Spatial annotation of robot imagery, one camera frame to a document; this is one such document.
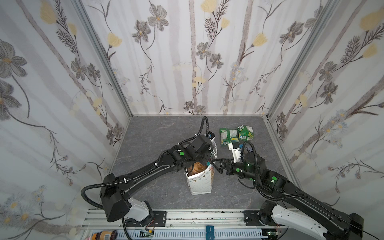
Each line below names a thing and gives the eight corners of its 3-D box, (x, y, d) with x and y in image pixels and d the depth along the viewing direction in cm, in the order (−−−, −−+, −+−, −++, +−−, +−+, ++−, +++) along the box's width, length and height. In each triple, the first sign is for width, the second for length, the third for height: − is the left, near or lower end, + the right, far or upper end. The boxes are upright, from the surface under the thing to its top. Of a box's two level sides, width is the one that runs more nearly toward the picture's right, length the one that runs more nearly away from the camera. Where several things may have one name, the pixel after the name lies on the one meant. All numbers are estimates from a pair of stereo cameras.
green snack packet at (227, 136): (220, 145, 105) (221, 141, 102) (219, 132, 112) (220, 128, 109) (239, 145, 105) (240, 141, 102) (236, 132, 113) (237, 128, 109)
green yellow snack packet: (238, 141, 107) (240, 137, 103) (235, 128, 115) (237, 124, 111) (254, 141, 107) (256, 137, 103) (249, 128, 115) (251, 124, 111)
